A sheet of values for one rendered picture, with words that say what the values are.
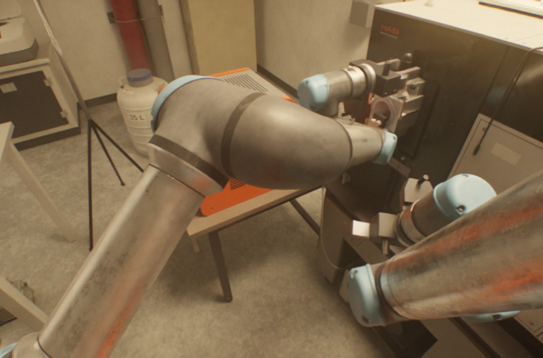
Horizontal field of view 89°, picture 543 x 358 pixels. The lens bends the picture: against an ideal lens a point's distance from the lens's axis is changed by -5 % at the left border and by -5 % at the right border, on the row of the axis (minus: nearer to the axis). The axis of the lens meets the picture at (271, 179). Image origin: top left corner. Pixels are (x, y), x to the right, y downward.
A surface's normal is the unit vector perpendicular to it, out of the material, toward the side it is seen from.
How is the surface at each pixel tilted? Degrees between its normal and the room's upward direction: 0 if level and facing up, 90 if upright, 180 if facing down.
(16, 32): 32
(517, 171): 90
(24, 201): 0
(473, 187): 25
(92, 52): 90
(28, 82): 90
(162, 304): 0
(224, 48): 90
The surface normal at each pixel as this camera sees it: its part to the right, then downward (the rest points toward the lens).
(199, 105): -0.30, -0.32
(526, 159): -0.87, 0.33
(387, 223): 0.04, -0.41
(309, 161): 0.40, 0.43
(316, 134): 0.51, -0.22
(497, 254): -0.98, 0.18
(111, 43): 0.49, 0.57
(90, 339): 0.51, 0.07
